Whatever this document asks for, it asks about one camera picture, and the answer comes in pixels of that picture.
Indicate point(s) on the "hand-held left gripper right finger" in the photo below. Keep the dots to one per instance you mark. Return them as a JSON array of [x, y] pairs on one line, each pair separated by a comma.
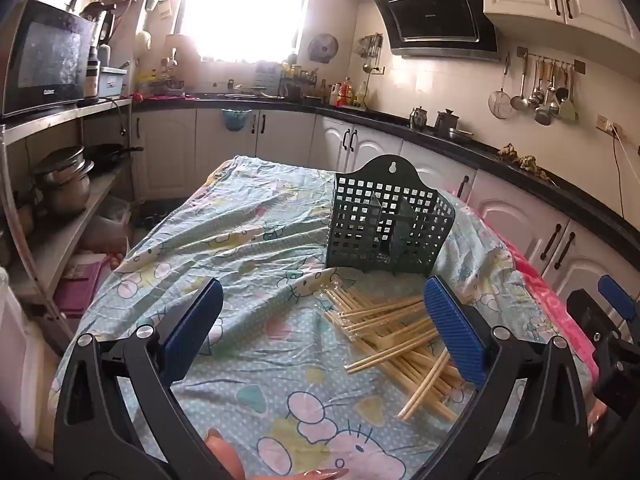
[[457, 330]]

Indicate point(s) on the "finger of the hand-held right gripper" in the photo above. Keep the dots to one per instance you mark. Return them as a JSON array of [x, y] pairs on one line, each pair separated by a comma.
[[590, 315], [614, 292]]

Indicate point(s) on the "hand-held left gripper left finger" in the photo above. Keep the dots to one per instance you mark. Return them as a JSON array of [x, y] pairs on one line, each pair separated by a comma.
[[192, 330]]

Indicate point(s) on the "bunch of wooden chopsticks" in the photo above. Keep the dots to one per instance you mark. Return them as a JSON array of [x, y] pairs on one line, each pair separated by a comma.
[[380, 360]]

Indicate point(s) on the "green perforated utensil basket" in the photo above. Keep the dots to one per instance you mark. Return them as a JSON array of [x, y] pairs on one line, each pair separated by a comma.
[[360, 220]]

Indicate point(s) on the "person's right hand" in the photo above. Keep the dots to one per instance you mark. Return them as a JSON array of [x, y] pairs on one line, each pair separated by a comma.
[[597, 417]]

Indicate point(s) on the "person's left hand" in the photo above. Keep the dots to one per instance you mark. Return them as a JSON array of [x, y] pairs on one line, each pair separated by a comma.
[[225, 452]]

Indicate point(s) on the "pink cloth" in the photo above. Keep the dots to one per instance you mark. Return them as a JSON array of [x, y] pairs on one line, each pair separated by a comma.
[[550, 305]]

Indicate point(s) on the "cartoon printed blue tablecloth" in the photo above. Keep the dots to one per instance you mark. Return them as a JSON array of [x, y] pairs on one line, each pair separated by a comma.
[[250, 260]]

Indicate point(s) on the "black kitchen countertop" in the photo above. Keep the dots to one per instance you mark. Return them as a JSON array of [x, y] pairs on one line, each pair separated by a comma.
[[575, 195]]

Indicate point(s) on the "pink storage box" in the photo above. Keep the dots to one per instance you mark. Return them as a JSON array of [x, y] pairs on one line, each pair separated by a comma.
[[80, 287]]

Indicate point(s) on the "ginger root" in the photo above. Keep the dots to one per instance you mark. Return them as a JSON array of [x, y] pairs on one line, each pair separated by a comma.
[[532, 166], [507, 153]]

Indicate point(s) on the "white lower kitchen cabinets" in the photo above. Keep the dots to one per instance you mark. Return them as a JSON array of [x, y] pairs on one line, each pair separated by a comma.
[[165, 145]]

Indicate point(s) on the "pale green spatula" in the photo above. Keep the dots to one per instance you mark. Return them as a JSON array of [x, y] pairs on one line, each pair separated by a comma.
[[568, 110]]

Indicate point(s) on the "large steel ladle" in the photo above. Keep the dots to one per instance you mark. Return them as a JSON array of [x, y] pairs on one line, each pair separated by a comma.
[[542, 116]]

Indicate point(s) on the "black frying pan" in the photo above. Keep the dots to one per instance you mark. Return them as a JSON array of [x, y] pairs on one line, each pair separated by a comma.
[[107, 155]]

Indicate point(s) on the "shallow steel bowl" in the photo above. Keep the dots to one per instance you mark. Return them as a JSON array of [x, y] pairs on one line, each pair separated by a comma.
[[461, 135]]

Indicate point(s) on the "steel cooking pot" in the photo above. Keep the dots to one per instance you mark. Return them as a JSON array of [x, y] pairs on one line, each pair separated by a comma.
[[62, 180]]

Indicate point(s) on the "dark serving spoon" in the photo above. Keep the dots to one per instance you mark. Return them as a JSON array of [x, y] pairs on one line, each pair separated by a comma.
[[561, 92]]

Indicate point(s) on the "steel pot with lid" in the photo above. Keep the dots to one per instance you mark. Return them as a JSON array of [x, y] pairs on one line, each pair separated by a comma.
[[446, 122]]

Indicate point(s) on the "small steel ladle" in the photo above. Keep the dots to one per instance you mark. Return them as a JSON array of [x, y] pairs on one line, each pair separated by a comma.
[[537, 95]]

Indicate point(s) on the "perforated steel ladle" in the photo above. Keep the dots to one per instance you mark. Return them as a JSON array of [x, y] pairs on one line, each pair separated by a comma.
[[519, 101]]

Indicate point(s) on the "blue hanging bin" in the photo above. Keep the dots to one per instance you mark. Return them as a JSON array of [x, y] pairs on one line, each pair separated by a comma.
[[237, 121]]

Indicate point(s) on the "small steel teapot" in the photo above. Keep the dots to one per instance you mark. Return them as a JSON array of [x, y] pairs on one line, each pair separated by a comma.
[[419, 119]]

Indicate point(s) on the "red cloth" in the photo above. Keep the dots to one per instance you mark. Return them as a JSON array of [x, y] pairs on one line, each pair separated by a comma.
[[160, 96]]

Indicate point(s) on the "yellow packet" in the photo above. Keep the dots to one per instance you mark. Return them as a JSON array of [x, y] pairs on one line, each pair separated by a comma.
[[147, 82]]

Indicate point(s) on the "yellow oil bottle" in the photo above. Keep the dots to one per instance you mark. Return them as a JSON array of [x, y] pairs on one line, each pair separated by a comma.
[[360, 96]]

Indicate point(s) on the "blue plastic box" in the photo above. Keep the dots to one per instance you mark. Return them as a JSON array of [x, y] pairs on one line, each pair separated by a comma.
[[112, 82]]

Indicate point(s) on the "red label bottle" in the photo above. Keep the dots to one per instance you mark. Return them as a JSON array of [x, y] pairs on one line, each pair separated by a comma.
[[343, 95]]

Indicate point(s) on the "grey blue slotted holder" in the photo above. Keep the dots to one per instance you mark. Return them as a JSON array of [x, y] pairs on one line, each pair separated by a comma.
[[267, 77]]

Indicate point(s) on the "beige cutting board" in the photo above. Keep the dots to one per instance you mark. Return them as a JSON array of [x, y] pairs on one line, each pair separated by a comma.
[[182, 62]]

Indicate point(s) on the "dark spice rack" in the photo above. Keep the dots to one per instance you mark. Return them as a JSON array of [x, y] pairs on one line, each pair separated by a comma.
[[299, 82]]

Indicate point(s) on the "black blender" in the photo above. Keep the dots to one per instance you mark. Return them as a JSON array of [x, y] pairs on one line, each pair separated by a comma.
[[91, 80]]

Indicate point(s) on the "hanging kitchen tools cluster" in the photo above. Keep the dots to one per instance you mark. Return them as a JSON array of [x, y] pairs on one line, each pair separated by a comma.
[[371, 47]]

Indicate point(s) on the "black microwave oven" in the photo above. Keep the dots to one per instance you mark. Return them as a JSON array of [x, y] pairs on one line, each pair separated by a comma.
[[45, 60]]

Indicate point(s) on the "black range hood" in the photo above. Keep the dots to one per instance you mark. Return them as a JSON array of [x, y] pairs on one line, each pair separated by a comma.
[[435, 15]]

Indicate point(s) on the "bright kitchen window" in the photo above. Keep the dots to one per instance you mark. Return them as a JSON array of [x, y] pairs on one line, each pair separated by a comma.
[[240, 10]]

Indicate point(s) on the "white hanging holder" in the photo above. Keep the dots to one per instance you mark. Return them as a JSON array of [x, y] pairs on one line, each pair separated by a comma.
[[159, 0]]

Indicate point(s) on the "wall socket with plug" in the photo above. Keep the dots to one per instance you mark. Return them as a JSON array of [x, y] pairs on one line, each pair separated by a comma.
[[607, 124]]

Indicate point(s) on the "metal utensil rail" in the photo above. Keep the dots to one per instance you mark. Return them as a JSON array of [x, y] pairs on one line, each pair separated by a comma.
[[550, 58]]

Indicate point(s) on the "round wall fan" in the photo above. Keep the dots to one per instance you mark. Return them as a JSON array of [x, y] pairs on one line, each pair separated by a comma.
[[322, 49]]

